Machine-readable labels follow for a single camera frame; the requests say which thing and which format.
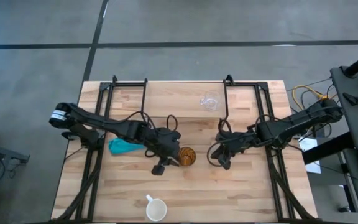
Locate yellow cable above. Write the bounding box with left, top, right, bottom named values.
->
left=291, top=84, right=329, bottom=110

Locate black rig frame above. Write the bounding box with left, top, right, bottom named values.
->
left=51, top=74, right=316, bottom=223

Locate clear glass mug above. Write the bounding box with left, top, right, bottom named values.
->
left=199, top=90, right=222, bottom=112

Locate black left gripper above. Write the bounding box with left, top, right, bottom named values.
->
left=146, top=126, right=183, bottom=167

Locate black cable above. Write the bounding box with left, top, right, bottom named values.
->
left=165, top=114, right=179, bottom=132
left=125, top=110, right=155, bottom=131
left=206, top=142, right=229, bottom=168

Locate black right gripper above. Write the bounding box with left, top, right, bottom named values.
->
left=210, top=123, right=261, bottom=161

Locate amber faceted plastic tumbler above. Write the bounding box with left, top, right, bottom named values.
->
left=177, top=146, right=197, bottom=167

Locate teal cloth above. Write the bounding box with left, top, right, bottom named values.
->
left=108, top=138, right=147, bottom=156

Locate white paper sheet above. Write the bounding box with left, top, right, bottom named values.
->
left=298, top=136, right=323, bottom=175

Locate grey side desk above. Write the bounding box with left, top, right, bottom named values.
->
left=301, top=65, right=358, bottom=224

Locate white ceramic mug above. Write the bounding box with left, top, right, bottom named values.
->
left=145, top=194, right=168, bottom=222

